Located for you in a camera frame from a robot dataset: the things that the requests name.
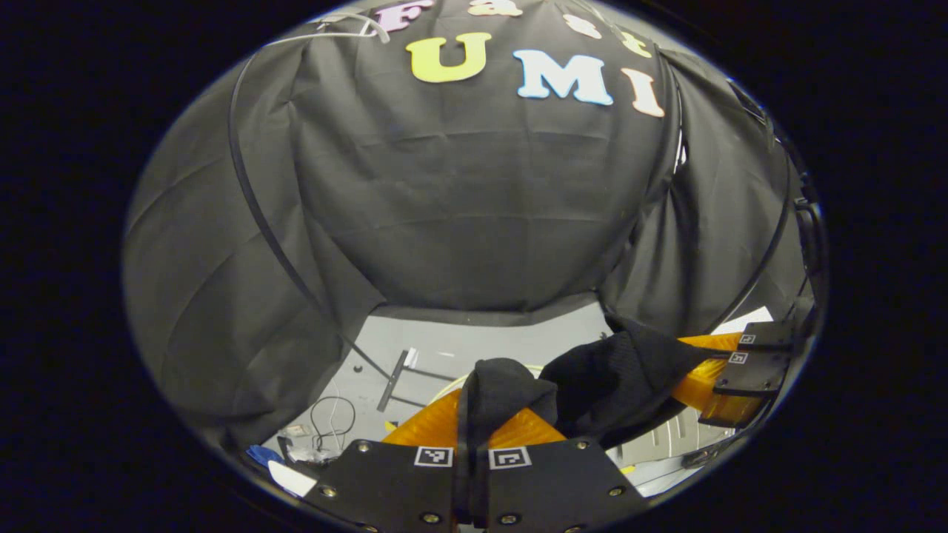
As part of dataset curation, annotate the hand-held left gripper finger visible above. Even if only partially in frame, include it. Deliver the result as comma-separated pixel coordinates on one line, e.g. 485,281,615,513
473,406,650,533
304,378,474,533

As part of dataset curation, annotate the black knit garment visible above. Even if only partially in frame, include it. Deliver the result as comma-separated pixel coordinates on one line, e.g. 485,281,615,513
459,314,716,449

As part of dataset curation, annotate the white plastic hanger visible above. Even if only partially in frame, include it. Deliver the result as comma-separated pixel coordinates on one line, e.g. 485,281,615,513
265,10,392,47

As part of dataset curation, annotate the white slatted object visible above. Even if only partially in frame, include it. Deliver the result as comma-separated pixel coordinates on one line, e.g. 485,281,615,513
613,403,738,476

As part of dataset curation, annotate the white floor object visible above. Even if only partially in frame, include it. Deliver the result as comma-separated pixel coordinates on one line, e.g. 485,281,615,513
267,460,318,499

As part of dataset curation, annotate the blue floor object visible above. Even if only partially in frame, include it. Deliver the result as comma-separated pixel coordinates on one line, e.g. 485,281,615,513
246,443,287,469

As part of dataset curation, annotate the black backdrop cloth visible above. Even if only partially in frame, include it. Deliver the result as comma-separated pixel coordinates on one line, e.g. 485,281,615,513
122,0,815,449

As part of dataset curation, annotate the thin black floor cable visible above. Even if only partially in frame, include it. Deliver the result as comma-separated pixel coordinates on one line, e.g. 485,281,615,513
308,395,358,454

